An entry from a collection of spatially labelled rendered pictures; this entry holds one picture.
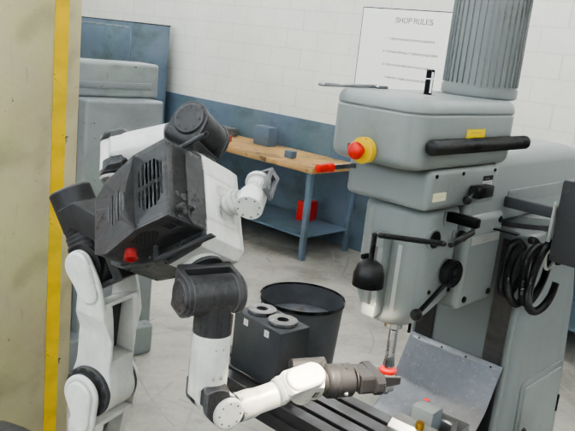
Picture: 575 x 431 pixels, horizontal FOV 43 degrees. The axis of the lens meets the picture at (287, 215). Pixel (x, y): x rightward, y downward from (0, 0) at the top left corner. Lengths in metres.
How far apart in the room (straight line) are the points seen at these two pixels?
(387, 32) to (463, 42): 5.14
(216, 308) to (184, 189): 0.27
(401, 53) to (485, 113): 5.18
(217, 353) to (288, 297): 2.59
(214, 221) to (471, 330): 0.94
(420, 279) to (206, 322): 0.54
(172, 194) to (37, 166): 1.57
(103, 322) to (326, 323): 2.10
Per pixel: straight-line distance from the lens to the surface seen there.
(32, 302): 3.28
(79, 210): 1.92
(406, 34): 6.97
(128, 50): 8.89
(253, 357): 2.26
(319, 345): 3.91
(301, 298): 4.25
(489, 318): 2.23
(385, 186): 1.75
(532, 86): 6.33
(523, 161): 2.11
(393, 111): 1.62
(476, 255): 1.97
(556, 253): 1.92
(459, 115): 1.72
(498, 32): 1.95
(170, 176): 1.62
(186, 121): 1.80
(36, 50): 3.06
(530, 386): 2.36
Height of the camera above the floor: 1.98
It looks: 14 degrees down
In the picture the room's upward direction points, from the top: 6 degrees clockwise
